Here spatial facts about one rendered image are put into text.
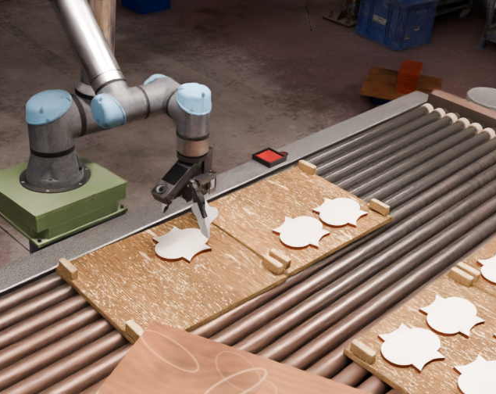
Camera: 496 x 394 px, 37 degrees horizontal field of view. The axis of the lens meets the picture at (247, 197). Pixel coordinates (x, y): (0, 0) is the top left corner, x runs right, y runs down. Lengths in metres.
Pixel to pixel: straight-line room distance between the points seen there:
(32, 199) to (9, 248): 1.52
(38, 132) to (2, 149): 2.32
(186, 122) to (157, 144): 2.67
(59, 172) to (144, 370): 0.80
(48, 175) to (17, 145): 2.32
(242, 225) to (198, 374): 0.65
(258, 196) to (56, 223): 0.54
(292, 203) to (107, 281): 0.59
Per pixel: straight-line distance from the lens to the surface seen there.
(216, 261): 1.80
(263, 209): 2.01
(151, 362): 1.38
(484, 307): 1.82
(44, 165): 2.02
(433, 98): 2.85
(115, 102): 1.64
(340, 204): 2.05
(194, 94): 1.62
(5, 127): 4.54
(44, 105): 1.97
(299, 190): 2.11
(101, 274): 1.75
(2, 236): 3.58
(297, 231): 1.91
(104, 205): 2.03
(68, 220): 1.98
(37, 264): 1.84
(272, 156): 2.28
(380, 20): 6.20
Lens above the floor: 2.00
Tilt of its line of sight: 31 degrees down
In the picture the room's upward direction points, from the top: 5 degrees clockwise
